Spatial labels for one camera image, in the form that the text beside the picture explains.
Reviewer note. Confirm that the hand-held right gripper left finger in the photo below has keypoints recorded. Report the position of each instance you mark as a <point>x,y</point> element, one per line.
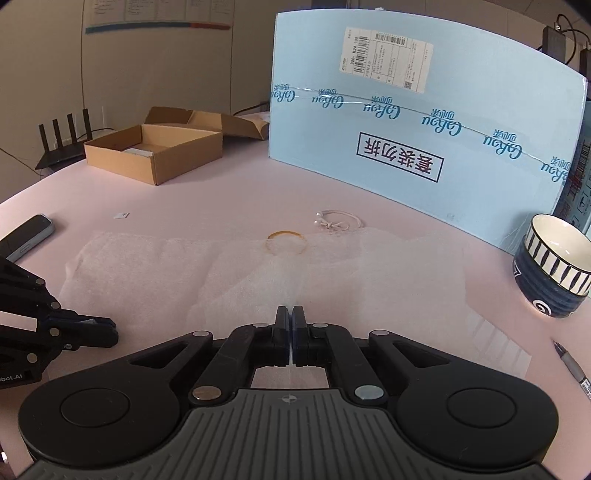
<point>281,337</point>

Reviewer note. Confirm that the grey ballpoint pen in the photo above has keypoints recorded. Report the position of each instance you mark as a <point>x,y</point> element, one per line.
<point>572,369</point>

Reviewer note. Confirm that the tan rubber band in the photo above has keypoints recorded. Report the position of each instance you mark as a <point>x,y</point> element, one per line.
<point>286,231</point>

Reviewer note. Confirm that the dark blue spiral bowl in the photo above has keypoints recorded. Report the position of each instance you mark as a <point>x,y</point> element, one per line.
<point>540,295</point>

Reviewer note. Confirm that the black router with antennas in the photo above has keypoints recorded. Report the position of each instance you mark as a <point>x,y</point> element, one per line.
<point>60,154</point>

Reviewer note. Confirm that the light blue box with shipping label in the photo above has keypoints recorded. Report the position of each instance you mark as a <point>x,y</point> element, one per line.
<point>461,83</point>

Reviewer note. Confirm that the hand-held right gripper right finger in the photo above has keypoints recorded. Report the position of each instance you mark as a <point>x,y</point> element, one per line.
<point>301,337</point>

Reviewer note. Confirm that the wall poster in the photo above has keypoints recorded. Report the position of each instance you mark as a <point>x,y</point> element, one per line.
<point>157,14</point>

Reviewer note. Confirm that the black power adapter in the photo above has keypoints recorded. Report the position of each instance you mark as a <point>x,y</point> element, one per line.
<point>586,60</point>
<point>553,41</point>

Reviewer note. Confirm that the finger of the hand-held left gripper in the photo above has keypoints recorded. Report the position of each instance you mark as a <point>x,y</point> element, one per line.
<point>92,336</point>
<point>27,281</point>

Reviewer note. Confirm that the open brown cardboard box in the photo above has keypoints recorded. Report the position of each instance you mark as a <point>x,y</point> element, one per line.
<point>152,157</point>

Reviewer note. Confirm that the brown cardboard box with flaps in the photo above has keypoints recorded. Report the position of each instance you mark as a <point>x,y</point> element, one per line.
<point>240,124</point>

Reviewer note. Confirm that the dark blue smartphone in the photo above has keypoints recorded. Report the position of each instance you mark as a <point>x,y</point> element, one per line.
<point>27,235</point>

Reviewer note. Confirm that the white black striped bowl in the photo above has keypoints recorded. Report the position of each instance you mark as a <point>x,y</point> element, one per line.
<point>554,244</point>

